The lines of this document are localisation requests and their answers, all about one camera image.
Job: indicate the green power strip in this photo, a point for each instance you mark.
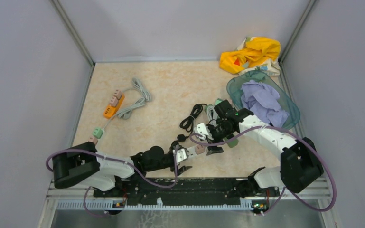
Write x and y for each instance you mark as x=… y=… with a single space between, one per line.
x=232 y=142

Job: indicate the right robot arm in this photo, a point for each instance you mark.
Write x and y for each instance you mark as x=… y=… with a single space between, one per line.
x=299 y=166

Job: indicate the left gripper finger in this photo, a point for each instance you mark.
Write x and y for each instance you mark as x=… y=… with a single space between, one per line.
x=175 y=145
x=183 y=169

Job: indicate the orange power strip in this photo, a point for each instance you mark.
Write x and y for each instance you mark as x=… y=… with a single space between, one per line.
x=111 y=111

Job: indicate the white power strip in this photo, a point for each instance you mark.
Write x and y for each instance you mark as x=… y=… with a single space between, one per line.
x=191 y=152

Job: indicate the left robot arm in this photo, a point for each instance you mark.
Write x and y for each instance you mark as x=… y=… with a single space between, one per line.
x=85 y=165

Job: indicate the light green plug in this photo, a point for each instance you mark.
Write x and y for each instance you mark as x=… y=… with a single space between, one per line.
x=218 y=101

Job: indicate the yellow cloth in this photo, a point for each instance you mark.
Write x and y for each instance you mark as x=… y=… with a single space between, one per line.
x=254 y=53

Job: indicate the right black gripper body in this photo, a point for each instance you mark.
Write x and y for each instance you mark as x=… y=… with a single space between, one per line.
x=218 y=133

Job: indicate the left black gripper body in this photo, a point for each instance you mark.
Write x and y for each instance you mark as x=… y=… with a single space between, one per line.
x=167 y=161

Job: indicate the teal plastic basket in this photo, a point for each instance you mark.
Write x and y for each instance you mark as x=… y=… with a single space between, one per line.
x=234 y=90

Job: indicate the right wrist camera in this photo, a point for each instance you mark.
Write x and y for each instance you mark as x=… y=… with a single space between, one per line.
x=202 y=131

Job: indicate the purple cloth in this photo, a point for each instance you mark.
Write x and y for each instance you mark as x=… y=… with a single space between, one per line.
x=262 y=100

